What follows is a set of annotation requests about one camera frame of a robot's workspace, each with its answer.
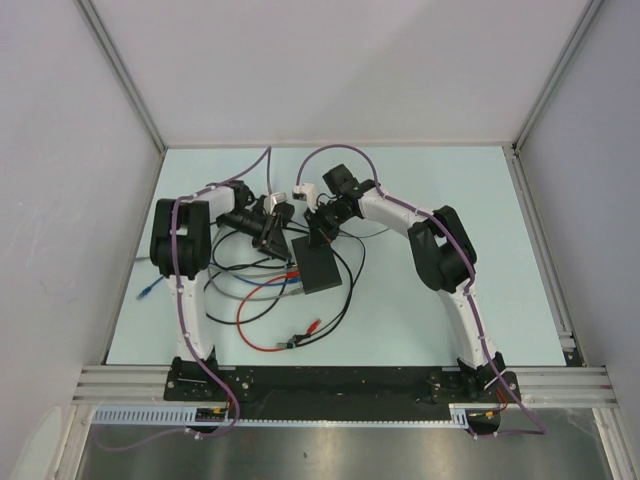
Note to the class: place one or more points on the black network switch box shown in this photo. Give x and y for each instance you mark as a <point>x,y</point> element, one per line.
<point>317,267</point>

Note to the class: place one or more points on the aluminium front frame rail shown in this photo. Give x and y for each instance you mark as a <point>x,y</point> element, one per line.
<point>541,387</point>

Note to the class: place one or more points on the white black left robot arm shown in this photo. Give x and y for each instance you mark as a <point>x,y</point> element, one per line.
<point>181,245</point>

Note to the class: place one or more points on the right aluminium side rail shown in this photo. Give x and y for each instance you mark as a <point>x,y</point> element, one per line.
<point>555,296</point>

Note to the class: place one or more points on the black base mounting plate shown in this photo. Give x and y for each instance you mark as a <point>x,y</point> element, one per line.
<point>186,381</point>

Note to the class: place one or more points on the left aluminium corner post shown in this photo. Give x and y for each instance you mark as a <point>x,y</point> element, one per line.
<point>113,57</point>

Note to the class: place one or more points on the grey slotted cable duct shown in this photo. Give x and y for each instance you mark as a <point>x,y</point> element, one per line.
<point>446,417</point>

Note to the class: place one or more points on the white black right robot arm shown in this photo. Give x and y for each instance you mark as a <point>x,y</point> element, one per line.
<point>443,256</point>

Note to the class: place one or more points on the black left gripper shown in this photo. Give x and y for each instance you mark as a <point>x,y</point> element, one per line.
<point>273,239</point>

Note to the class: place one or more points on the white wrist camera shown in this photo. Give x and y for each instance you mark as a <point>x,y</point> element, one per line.
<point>308,193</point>
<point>273,200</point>

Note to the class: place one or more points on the right aluminium corner post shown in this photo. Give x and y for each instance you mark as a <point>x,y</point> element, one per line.
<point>560,68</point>

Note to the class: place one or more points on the aluminium corner post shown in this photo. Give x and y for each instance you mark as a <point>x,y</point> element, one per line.
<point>560,68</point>
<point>113,57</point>

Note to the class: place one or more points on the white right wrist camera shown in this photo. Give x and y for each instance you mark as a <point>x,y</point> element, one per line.
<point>308,193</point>

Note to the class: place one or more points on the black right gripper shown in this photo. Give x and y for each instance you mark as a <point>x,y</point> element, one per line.
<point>321,235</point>

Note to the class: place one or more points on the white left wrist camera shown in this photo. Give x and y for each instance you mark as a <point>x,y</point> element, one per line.
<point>273,200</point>

